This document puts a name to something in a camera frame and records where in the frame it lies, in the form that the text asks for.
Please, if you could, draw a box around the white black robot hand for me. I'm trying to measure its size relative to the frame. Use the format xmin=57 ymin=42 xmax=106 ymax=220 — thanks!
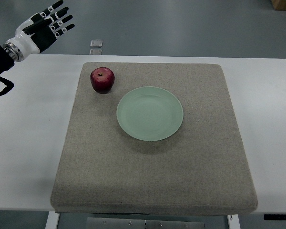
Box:
xmin=3 ymin=0 xmax=74 ymax=62

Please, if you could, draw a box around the red apple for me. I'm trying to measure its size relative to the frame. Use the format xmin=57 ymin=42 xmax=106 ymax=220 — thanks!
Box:
xmin=90 ymin=67 xmax=115 ymax=94

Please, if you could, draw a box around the lower floor socket plate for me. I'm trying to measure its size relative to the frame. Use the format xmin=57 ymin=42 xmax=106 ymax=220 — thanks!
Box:
xmin=89 ymin=49 xmax=102 ymax=55

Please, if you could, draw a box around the pale green plate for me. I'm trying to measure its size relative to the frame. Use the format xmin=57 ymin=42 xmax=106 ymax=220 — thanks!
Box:
xmin=116 ymin=86 xmax=184 ymax=142

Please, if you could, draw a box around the white table leg left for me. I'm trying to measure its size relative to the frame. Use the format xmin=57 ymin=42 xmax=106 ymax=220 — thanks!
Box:
xmin=45 ymin=211 xmax=60 ymax=229

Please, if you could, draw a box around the white table leg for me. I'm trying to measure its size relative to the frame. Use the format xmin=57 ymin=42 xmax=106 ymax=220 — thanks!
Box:
xmin=45 ymin=211 xmax=60 ymax=229
xmin=227 ymin=215 xmax=241 ymax=229

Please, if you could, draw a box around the cardboard box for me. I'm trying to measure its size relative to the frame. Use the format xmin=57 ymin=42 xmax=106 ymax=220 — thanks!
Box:
xmin=271 ymin=0 xmax=286 ymax=11

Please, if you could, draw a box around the white table leg right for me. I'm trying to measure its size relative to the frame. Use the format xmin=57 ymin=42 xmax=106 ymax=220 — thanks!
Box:
xmin=227 ymin=215 xmax=241 ymax=229

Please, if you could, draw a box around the black table control panel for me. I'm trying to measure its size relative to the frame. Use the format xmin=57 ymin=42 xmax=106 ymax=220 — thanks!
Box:
xmin=264 ymin=214 xmax=286 ymax=221

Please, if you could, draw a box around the metal base plate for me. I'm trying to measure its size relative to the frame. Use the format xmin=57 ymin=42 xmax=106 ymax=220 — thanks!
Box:
xmin=86 ymin=217 xmax=205 ymax=229

